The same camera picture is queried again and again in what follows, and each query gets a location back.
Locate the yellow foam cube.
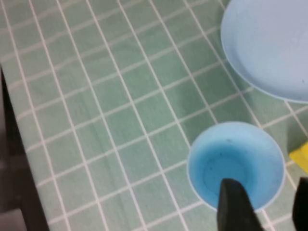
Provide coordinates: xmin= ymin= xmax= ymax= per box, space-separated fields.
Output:
xmin=288 ymin=141 xmax=308 ymax=174

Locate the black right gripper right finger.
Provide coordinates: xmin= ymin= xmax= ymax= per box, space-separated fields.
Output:
xmin=292 ymin=177 xmax=308 ymax=231

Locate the green checked tablecloth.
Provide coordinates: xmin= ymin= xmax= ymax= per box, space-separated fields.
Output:
xmin=0 ymin=0 xmax=308 ymax=231

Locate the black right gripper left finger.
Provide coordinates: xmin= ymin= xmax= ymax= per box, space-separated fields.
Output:
xmin=217 ymin=178 xmax=263 ymax=231

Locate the blue plastic cup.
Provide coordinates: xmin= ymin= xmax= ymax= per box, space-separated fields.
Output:
xmin=186 ymin=121 xmax=287 ymax=213

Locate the light blue plastic plate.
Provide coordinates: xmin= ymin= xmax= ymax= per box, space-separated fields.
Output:
xmin=220 ymin=0 xmax=308 ymax=104

